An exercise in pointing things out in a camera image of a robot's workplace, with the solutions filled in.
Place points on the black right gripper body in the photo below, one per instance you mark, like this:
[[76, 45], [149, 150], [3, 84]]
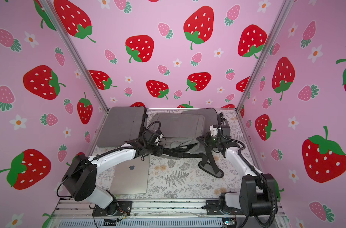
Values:
[[223, 124]]

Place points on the dark grey laptop sleeve with handle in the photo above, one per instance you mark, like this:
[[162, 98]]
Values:
[[212, 117]]

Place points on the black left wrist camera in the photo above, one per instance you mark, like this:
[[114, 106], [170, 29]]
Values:
[[153, 137]]

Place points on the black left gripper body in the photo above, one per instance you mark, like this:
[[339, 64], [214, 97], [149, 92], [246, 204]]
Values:
[[154, 149]]

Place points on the silver laptop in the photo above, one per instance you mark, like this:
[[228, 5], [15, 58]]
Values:
[[131, 177]]

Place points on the dark grey laptop sleeve left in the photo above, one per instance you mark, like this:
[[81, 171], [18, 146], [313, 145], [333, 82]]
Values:
[[122, 124]]

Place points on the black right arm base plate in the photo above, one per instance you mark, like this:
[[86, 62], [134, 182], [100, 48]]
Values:
[[215, 207]]

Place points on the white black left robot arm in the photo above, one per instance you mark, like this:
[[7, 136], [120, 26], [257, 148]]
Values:
[[81, 177]]

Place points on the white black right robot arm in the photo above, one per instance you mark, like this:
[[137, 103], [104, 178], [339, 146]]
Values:
[[257, 195]]

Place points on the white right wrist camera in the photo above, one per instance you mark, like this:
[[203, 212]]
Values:
[[215, 131]]

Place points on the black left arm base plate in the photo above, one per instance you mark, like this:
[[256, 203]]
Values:
[[116, 208]]

